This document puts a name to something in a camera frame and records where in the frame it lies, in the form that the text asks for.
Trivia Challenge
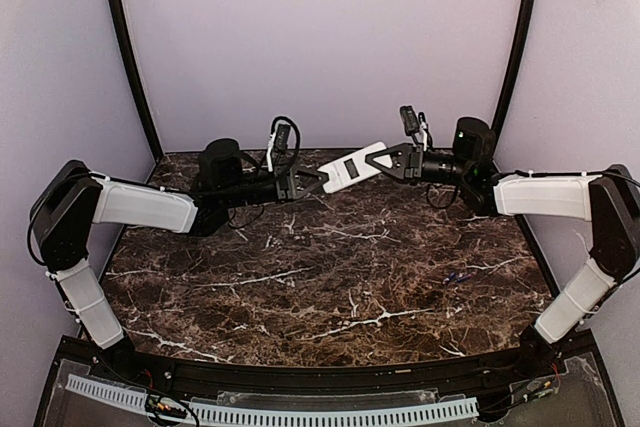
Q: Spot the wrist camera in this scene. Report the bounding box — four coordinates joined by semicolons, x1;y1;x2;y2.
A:
265;116;301;173
399;105;432;151

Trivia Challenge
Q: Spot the green circuit board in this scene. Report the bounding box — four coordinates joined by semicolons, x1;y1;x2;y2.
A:
144;394;187;420

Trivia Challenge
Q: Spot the left black frame post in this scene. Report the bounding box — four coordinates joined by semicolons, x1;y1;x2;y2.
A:
107;0;164;163

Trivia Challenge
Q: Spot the white slotted cable duct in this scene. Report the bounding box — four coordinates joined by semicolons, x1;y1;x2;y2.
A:
65;374;479;426

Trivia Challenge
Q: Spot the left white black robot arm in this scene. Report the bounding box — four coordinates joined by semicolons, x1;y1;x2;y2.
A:
27;138;329;365

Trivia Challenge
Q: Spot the black frame post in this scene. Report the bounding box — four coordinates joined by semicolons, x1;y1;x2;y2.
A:
107;0;164;163
491;0;535;139

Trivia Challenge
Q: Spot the white remote control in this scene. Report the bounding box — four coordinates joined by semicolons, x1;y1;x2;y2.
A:
318;141;387;194

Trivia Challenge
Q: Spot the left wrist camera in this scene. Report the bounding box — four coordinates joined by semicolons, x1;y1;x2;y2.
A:
265;116;301;173

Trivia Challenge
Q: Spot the right black frame post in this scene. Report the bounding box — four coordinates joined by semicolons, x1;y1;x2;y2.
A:
491;0;535;139

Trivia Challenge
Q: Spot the black front rail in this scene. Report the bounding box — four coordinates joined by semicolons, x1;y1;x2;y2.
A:
134;349;523;393

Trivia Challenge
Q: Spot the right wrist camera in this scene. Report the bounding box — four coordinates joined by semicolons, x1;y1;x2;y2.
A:
399;105;432;151

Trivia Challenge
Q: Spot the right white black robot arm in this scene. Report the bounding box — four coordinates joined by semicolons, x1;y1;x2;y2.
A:
365;106;639;377

